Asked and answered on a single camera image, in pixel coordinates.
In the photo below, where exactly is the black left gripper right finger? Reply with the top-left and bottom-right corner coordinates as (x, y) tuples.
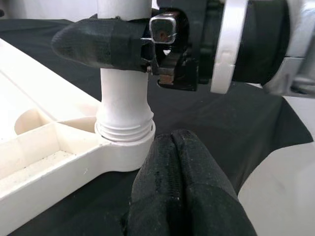
(171, 129), (258, 236)

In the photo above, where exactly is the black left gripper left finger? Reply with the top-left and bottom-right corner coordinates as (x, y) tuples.
(122, 134), (183, 236)

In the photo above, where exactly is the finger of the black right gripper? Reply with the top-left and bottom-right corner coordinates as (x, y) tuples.
(51, 16), (154, 73)

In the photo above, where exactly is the white plastic table leg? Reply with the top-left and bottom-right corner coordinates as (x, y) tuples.
(94, 0), (156, 144)

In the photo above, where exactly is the white plastic children table top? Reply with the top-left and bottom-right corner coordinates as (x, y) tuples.
(0, 38), (156, 223)

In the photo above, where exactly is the black tablecloth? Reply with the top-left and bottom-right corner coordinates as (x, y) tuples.
(0, 18), (315, 236)

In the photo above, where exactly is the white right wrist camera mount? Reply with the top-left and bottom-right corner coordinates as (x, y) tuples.
(210, 0), (249, 94)

